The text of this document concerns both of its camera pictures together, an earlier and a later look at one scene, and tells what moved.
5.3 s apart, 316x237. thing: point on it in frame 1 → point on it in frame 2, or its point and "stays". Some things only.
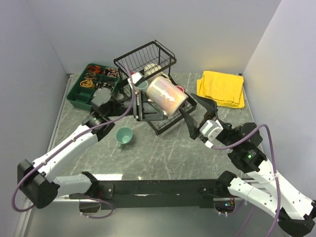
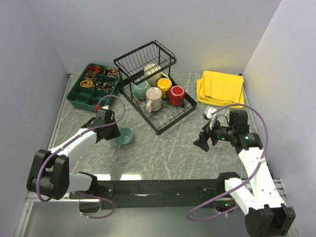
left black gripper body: (122, 105) → (112, 132)
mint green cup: (123, 136) stays
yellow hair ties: (88, 83) stays
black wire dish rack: (152, 62) stays
